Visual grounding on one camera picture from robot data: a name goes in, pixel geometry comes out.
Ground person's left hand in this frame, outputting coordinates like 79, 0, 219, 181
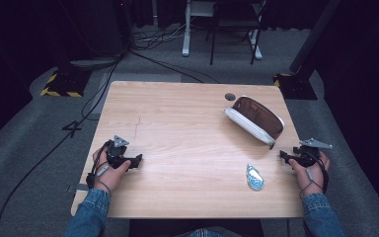
92, 146, 132, 194

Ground black floor cable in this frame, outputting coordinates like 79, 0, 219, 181
0, 48, 122, 237

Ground black chair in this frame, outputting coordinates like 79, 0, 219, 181
204, 0, 268, 66

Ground white and brown case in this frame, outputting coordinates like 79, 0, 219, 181
223, 95, 286, 150

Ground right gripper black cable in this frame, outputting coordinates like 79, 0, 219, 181
298, 150, 331, 200

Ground small blue and white packet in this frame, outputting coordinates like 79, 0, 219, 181
245, 163, 265, 192

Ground person's right hand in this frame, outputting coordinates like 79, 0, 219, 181
287, 150, 331, 199

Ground white desk frame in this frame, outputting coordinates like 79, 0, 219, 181
181, 0, 265, 61

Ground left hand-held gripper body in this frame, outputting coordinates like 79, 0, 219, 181
106, 134, 136, 171

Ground bundle of floor cables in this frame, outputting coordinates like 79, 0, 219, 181
129, 23, 221, 85

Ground person's lap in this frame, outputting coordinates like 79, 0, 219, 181
175, 226, 245, 237

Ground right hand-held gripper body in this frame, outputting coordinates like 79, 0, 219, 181
291, 137, 334, 168

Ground black stand with striped base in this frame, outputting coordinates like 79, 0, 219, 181
272, 0, 343, 101
39, 0, 126, 99

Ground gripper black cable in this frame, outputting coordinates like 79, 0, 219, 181
298, 150, 331, 200
85, 140, 114, 196

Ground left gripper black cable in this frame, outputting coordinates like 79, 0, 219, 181
85, 140, 114, 196

